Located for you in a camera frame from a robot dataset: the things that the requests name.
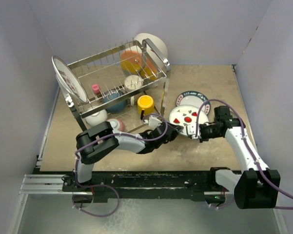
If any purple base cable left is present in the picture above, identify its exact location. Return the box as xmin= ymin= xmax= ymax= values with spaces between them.
xmin=72 ymin=184 xmax=120 ymax=217

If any yellow translucent mug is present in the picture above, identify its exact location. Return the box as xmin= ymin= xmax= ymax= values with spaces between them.
xmin=137 ymin=95 xmax=155 ymax=118

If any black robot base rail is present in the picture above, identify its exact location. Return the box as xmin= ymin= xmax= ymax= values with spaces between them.
xmin=62 ymin=171 xmax=229 ymax=206

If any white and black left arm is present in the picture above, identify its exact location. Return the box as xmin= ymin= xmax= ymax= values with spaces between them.
xmin=73 ymin=121 xmax=183 ymax=191

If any cream mug in rack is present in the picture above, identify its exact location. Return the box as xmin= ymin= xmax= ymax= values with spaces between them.
xmin=124 ymin=75 xmax=143 ymax=93

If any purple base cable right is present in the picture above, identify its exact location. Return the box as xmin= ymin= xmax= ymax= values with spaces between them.
xmin=208 ymin=195 xmax=234 ymax=210

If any white watermelon pattern plate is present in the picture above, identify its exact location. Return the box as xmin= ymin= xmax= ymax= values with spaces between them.
xmin=169 ymin=105 xmax=199 ymax=137

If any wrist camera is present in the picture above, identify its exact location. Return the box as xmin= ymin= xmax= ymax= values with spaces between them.
xmin=185 ymin=124 xmax=201 ymax=139
xmin=143 ymin=115 xmax=162 ymax=130

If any plain white bowl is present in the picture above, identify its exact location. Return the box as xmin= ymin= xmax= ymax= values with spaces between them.
xmin=85 ymin=110 xmax=108 ymax=127

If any large cream bowl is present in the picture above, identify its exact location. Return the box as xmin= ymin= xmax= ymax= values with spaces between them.
xmin=134 ymin=33 xmax=168 ymax=66

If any yellow plastic dish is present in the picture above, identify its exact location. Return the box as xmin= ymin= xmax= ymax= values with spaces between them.
xmin=140 ymin=58 xmax=157 ymax=81

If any white plate with red characters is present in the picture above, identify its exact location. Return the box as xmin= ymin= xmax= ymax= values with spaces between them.
xmin=52 ymin=56 xmax=89 ymax=103

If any aluminium frame rail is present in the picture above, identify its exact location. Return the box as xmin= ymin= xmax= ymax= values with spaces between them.
xmin=19 ymin=173 xmax=278 ymax=195

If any dark blue ceramic bowl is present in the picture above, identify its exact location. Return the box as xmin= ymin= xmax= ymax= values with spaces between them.
xmin=101 ymin=89 xmax=128 ymax=114

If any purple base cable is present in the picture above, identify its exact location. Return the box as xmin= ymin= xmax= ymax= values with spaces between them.
xmin=208 ymin=195 xmax=234 ymax=210
xmin=72 ymin=184 xmax=120 ymax=217

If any stainless steel dish rack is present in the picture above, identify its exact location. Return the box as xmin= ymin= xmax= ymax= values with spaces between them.
xmin=56 ymin=38 xmax=171 ymax=132

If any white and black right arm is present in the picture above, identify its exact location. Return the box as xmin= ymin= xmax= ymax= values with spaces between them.
xmin=186 ymin=106 xmax=280 ymax=209

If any black white patterned bowl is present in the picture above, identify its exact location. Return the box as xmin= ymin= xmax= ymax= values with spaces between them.
xmin=107 ymin=118 xmax=125 ymax=132

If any pink plastic cup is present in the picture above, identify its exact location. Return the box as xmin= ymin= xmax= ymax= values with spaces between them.
xmin=92 ymin=84 xmax=100 ymax=95

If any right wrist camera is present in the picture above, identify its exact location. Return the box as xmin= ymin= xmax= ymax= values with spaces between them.
xmin=185 ymin=124 xmax=201 ymax=139

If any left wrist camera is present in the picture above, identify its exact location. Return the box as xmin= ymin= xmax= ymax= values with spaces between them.
xmin=143 ymin=115 xmax=162 ymax=130

